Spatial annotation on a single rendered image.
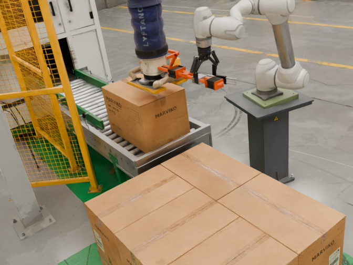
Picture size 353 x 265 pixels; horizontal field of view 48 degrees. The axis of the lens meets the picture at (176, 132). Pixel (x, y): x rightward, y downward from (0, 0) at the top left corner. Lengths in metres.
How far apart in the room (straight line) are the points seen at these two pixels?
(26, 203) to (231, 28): 2.15
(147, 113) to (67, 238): 1.18
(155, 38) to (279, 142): 1.31
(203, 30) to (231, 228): 1.07
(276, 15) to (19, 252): 2.49
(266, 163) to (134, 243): 1.46
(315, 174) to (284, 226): 1.40
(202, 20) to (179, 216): 1.10
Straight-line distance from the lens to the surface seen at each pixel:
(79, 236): 3.24
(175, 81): 2.74
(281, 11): 2.55
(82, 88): 4.52
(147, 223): 2.33
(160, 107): 2.85
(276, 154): 3.28
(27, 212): 3.44
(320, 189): 3.41
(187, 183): 2.58
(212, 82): 2.30
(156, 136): 2.91
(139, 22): 2.62
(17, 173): 3.26
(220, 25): 2.11
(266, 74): 2.98
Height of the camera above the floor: 2.04
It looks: 28 degrees down
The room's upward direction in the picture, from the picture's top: 8 degrees counter-clockwise
